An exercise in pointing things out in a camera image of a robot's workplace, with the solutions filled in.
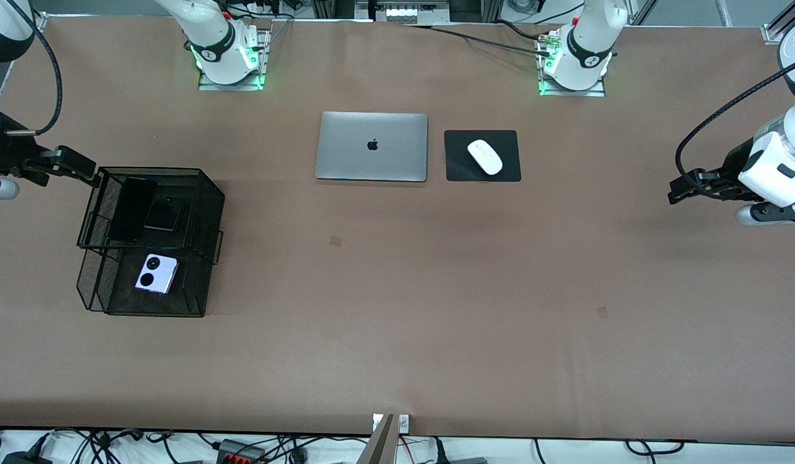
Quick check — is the black mouse pad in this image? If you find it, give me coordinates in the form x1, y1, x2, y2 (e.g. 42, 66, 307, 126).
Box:
444, 130, 522, 182

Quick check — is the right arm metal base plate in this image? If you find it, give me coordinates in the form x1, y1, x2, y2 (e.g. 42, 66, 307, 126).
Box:
198, 27, 271, 92

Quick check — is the silver closed laptop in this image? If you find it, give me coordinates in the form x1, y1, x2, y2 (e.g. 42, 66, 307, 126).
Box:
315, 111, 429, 183

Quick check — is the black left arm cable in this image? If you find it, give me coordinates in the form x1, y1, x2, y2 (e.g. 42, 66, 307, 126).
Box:
675, 57, 795, 194

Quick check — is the black cable loop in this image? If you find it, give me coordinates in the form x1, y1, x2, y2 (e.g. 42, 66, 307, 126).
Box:
623, 439, 687, 456

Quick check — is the white computer mouse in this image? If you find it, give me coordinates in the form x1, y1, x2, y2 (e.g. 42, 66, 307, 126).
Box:
467, 139, 504, 176

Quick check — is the thin black table cable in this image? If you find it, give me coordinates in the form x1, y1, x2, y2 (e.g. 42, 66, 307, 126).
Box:
403, 23, 551, 57

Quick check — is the aluminium frame profile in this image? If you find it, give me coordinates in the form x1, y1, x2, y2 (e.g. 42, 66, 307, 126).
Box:
767, 0, 795, 38

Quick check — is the grey slanted post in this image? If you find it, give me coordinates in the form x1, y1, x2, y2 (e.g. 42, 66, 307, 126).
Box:
356, 414, 398, 464

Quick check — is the small metal table bracket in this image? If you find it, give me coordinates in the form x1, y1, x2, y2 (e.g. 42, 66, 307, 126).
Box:
372, 414, 410, 434

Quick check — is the white terminal block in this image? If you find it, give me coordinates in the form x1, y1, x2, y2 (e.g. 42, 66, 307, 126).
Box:
385, 5, 439, 22

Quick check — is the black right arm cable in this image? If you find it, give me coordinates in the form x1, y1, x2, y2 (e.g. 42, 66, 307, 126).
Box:
5, 0, 63, 137

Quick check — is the power strip with orange switches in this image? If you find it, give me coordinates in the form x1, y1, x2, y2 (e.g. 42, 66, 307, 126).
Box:
216, 439, 267, 464

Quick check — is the thick black table cable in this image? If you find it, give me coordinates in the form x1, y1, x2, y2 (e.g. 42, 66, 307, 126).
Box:
495, 19, 545, 41

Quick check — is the lavender flip phone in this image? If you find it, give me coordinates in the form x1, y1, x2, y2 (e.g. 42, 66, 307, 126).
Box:
135, 253, 179, 295

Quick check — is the black wire mesh two-tier tray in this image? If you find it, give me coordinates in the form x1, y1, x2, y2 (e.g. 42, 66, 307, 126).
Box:
75, 166, 225, 318

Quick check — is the black flip phone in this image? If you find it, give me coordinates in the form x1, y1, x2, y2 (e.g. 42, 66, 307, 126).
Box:
146, 195, 186, 233

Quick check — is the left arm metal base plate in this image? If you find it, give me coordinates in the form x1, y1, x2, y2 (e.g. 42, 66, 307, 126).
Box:
538, 31, 607, 97

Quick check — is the black slab smartphone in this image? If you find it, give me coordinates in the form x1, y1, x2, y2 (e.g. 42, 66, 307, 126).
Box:
105, 175, 158, 244

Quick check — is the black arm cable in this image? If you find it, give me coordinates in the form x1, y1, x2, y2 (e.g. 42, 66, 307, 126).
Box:
675, 57, 795, 194
5, 0, 63, 137

